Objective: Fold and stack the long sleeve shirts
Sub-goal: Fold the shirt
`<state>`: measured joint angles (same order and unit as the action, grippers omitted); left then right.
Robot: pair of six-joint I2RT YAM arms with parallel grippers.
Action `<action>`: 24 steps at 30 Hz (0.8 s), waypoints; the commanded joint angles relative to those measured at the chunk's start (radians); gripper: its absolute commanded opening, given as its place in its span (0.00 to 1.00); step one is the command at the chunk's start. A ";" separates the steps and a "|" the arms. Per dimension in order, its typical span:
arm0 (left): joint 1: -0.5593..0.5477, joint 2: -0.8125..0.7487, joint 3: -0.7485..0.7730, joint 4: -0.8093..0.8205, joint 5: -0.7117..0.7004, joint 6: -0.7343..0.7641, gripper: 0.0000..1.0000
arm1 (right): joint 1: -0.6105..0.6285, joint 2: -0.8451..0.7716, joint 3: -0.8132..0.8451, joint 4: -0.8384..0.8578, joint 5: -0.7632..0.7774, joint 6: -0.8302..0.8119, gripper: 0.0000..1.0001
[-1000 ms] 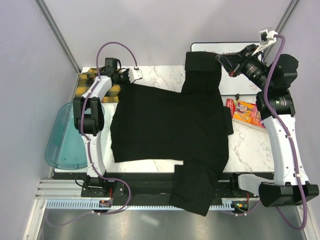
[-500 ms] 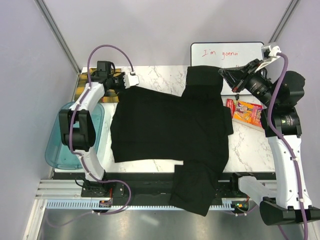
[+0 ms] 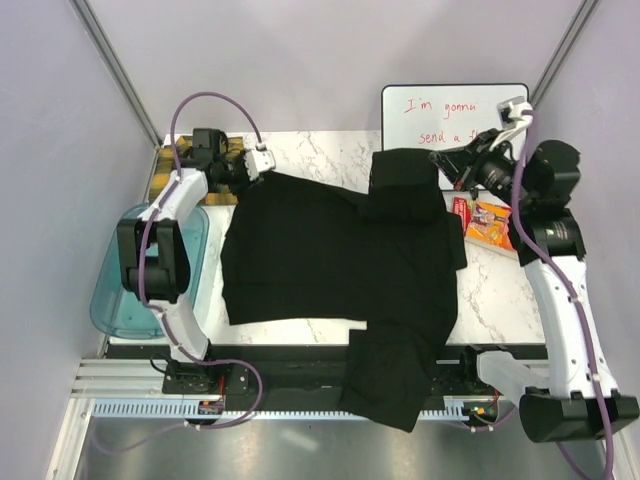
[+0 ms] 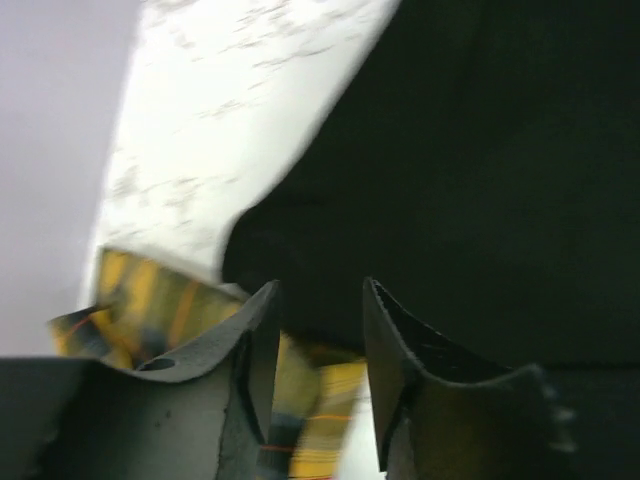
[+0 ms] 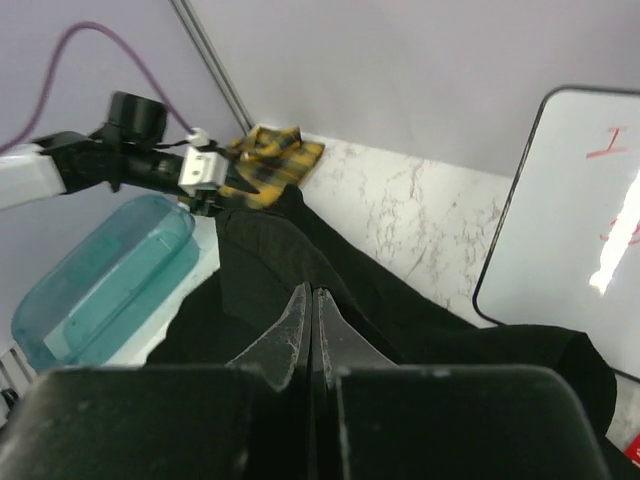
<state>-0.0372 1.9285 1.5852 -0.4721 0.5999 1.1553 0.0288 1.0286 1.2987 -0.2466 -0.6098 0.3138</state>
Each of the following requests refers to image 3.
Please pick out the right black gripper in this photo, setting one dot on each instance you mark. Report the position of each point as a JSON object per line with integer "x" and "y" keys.
{"x": 464, "y": 164}

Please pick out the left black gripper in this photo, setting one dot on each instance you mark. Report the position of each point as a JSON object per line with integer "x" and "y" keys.
{"x": 247, "y": 184}

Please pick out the black long sleeve shirt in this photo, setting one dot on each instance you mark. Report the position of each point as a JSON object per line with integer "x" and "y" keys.
{"x": 388, "y": 258}

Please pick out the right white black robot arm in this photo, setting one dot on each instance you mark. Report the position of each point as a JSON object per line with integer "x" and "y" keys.
{"x": 579, "y": 399}

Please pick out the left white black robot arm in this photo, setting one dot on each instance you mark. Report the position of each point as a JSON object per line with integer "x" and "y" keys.
{"x": 153, "y": 259}

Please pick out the Roald Dahl paperback book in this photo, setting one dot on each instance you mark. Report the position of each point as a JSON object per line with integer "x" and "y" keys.
{"x": 485, "y": 225}

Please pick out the white dry-erase board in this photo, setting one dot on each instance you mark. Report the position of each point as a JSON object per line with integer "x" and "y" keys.
{"x": 438, "y": 117}

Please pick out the yellow plaid folded shirt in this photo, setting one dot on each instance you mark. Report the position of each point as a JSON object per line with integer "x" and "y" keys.
{"x": 165, "y": 165}

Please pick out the teal transparent plastic bin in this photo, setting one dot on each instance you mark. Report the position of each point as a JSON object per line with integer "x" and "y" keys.
{"x": 117, "y": 312}

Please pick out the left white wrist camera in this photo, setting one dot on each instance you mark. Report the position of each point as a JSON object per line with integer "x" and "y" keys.
{"x": 257, "y": 161}

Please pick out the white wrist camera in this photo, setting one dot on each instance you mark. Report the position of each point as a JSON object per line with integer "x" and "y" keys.
{"x": 516, "y": 116}
{"x": 257, "y": 161}

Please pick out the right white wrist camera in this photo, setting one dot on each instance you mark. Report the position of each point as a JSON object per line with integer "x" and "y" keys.
{"x": 516, "y": 116}

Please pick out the left aluminium corner post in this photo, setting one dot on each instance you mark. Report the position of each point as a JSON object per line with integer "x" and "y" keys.
{"x": 117, "y": 71}

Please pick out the aluminium corner post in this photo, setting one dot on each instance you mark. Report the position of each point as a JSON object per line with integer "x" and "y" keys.
{"x": 568, "y": 41}
{"x": 117, "y": 71}

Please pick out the right aluminium corner post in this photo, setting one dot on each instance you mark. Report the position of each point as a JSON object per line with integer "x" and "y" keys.
{"x": 568, "y": 41}

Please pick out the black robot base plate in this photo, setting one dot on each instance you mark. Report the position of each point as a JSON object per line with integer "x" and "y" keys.
{"x": 306, "y": 378}

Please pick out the aluminium frame rail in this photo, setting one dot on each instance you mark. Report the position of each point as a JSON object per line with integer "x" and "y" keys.
{"x": 120, "y": 380}

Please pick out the white slotted cable duct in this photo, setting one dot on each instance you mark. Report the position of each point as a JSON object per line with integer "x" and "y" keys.
{"x": 191, "y": 409}

